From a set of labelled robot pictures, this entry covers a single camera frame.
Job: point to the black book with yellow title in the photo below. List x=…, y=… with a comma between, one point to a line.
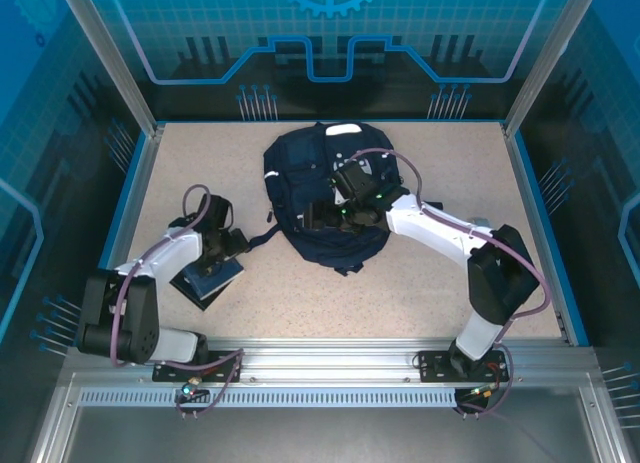
x=210, y=285

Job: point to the navy blue backpack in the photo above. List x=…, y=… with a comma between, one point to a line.
x=310, y=183

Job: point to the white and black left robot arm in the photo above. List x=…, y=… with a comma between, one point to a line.
x=160, y=255

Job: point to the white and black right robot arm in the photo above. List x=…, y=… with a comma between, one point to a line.
x=430, y=228

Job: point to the small connector with green light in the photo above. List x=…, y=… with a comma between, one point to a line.
x=482, y=392
x=189, y=390

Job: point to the blue printed back panel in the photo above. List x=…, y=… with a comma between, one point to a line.
x=320, y=33

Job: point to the blue printed side panel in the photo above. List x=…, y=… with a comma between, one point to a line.
x=50, y=133
x=600, y=133

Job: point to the grey metal shelf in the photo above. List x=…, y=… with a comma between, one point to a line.
x=320, y=438

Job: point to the aluminium table side rail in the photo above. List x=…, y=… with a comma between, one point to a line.
x=127, y=223
x=561, y=328

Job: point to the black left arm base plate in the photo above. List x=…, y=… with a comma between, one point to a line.
x=222, y=370

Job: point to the aluminium frame rail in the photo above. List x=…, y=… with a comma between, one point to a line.
x=325, y=358

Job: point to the aluminium frame post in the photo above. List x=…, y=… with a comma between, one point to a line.
x=112, y=58
x=549, y=58

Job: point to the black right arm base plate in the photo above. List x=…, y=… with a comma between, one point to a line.
x=435, y=368

